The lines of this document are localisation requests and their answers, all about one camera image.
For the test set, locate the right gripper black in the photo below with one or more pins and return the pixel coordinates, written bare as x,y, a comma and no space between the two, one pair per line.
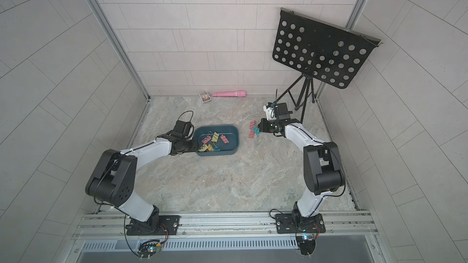
265,127

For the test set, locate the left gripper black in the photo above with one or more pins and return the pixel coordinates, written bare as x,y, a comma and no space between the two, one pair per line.
194,147

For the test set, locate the teal binder clip small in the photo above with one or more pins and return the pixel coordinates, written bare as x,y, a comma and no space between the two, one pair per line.
256,130

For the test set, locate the yellow binder clip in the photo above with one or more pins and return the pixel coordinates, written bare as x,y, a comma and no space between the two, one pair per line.
206,148
215,137

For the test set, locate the teal plastic storage box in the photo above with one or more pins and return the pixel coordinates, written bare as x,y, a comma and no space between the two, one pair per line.
220,148

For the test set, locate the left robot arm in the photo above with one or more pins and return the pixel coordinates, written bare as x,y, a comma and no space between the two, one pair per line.
113,179

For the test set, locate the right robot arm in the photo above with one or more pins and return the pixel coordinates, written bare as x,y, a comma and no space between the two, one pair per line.
322,171

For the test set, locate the small card box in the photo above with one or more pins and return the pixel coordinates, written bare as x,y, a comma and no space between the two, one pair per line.
205,97

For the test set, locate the pink microphone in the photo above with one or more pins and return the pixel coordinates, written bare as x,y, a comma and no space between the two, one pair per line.
238,93

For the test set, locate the black music stand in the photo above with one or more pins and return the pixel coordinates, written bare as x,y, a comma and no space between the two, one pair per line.
319,51

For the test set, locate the left controller board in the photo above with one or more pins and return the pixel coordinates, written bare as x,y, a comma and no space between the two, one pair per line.
148,249

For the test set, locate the controller board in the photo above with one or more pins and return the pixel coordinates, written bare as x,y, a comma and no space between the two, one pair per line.
306,244
148,249

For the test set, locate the right controller board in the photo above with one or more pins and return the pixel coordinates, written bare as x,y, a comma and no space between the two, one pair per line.
306,244

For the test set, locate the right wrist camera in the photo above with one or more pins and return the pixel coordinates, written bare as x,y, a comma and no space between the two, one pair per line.
276,111

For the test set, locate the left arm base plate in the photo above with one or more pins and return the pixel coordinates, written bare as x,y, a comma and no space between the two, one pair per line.
155,226

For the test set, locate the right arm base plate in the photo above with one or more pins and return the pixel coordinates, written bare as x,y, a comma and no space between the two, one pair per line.
295,224

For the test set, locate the aluminium rail frame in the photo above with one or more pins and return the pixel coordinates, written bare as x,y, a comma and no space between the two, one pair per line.
234,224

